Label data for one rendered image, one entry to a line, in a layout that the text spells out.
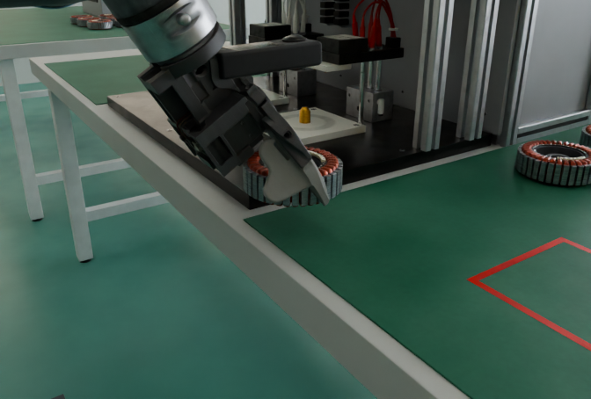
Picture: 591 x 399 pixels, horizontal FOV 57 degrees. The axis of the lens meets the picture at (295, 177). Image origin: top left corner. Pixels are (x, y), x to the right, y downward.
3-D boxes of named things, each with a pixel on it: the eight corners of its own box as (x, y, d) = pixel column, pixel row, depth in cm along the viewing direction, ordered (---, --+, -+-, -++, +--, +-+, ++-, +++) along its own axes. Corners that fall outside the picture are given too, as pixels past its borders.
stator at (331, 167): (276, 219, 54) (276, 184, 53) (226, 183, 63) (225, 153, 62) (361, 195, 60) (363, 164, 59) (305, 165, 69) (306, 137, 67)
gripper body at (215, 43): (196, 159, 58) (127, 69, 51) (255, 109, 60) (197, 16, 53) (229, 183, 52) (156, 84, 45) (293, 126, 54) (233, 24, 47)
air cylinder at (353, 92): (371, 123, 97) (372, 92, 95) (345, 113, 103) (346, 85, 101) (391, 119, 100) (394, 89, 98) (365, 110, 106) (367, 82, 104)
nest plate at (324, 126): (292, 148, 84) (292, 140, 84) (246, 125, 96) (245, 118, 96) (366, 132, 92) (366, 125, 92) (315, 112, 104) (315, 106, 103)
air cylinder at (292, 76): (296, 97, 116) (296, 71, 114) (279, 90, 122) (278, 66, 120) (316, 94, 119) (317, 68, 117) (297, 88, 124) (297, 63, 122)
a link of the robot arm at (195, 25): (173, -26, 50) (212, -22, 44) (200, 17, 53) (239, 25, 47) (109, 22, 48) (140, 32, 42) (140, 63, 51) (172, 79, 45)
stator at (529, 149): (501, 162, 84) (505, 139, 83) (569, 159, 85) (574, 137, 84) (538, 190, 74) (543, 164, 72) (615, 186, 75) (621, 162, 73)
